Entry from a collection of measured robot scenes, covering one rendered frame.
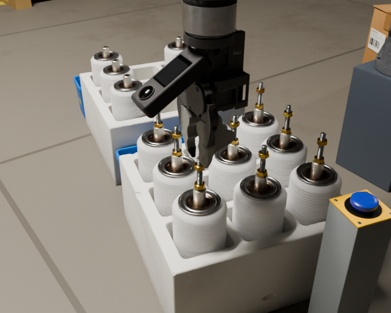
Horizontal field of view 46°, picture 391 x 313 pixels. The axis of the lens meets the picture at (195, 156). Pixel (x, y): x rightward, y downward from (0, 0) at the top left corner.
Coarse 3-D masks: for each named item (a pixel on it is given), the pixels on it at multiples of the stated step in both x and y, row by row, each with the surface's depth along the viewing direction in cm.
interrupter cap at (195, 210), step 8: (184, 192) 82; (192, 192) 82; (208, 192) 82; (184, 200) 80; (192, 200) 81; (208, 200) 81; (216, 200) 80; (184, 208) 78; (192, 208) 78; (200, 208) 79; (208, 208) 78; (216, 208) 78; (200, 216) 77
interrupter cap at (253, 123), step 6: (246, 114) 107; (252, 114) 107; (264, 114) 107; (270, 114) 107; (246, 120) 105; (252, 120) 105; (264, 120) 105; (270, 120) 105; (252, 126) 103; (258, 126) 102; (264, 126) 102
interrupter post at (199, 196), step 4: (204, 188) 78; (196, 192) 78; (200, 192) 78; (204, 192) 78; (196, 196) 78; (200, 196) 78; (204, 196) 78; (196, 200) 79; (200, 200) 78; (204, 200) 79; (196, 204) 79; (200, 204) 79; (204, 204) 79
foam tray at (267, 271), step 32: (128, 160) 104; (128, 192) 102; (128, 224) 112; (160, 224) 86; (288, 224) 87; (320, 224) 86; (160, 256) 82; (224, 256) 79; (256, 256) 81; (288, 256) 84; (160, 288) 88; (192, 288) 79; (224, 288) 82; (256, 288) 85; (288, 288) 89
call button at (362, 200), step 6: (360, 192) 69; (354, 198) 68; (360, 198) 68; (366, 198) 68; (372, 198) 68; (354, 204) 67; (360, 204) 67; (366, 204) 67; (372, 204) 67; (378, 204) 67; (360, 210) 67; (366, 210) 67; (372, 210) 67
